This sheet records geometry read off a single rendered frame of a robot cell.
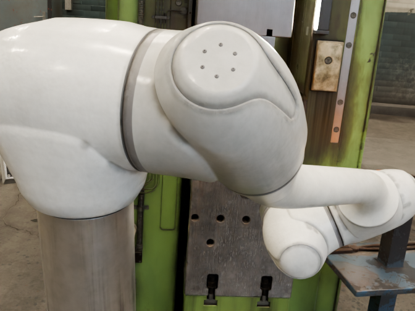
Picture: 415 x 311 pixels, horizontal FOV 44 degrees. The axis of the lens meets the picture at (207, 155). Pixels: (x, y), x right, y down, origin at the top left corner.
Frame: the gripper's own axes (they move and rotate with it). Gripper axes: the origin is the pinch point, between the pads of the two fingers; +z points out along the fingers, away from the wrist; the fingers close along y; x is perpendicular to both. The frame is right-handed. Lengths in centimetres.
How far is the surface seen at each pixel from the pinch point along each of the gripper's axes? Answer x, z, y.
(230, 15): 33, 46, -7
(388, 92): -100, 604, 290
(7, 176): -11, 14, -67
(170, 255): -58, 55, -21
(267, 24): 32, 46, 4
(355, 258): -40, 29, 39
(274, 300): -62, 36, 16
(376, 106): -121, 601, 275
